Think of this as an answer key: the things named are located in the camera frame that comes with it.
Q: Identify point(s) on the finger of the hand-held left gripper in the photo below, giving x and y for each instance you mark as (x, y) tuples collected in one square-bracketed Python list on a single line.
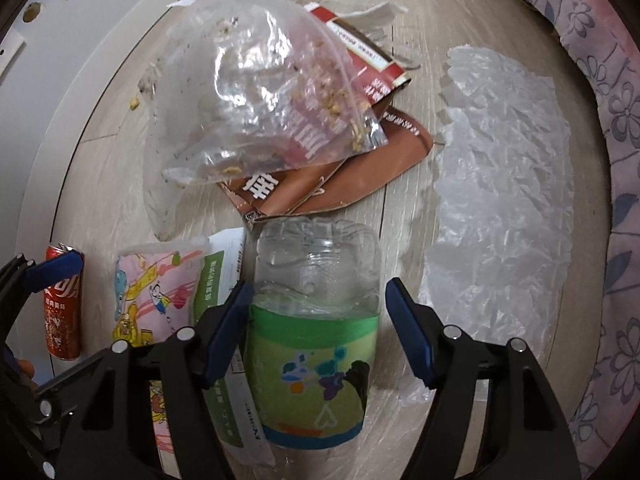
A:
[(55, 270), (70, 375)]

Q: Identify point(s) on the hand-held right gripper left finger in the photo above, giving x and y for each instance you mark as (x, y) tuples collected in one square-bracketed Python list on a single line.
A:
[(225, 335)]

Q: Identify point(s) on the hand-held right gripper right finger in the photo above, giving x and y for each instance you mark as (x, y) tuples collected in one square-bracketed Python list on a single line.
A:
[(410, 335)]

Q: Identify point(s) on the red soda can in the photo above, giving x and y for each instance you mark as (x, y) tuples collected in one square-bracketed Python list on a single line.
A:
[(62, 320)]

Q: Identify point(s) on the green label plastic bottle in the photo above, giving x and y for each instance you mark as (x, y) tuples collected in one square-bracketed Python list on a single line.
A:
[(310, 360)]

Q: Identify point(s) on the clear zip bag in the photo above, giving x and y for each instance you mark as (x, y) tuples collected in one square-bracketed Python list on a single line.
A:
[(240, 85)]

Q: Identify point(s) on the white green paper packet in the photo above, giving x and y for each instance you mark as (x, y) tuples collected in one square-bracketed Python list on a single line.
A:
[(220, 270)]

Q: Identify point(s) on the pink cartoon printed wrapper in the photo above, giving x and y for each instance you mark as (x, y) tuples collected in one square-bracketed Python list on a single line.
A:
[(150, 290)]

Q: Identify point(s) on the white thin plastic sheet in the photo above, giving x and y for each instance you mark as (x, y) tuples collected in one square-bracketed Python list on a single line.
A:
[(500, 210)]

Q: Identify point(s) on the flattened brown carton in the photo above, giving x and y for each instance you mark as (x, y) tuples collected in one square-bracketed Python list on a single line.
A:
[(360, 170)]

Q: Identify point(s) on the purple floral blanket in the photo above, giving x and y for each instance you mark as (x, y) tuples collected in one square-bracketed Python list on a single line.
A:
[(620, 110)]

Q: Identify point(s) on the small white wall outlet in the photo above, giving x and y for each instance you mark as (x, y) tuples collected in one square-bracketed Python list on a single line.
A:
[(10, 55)]

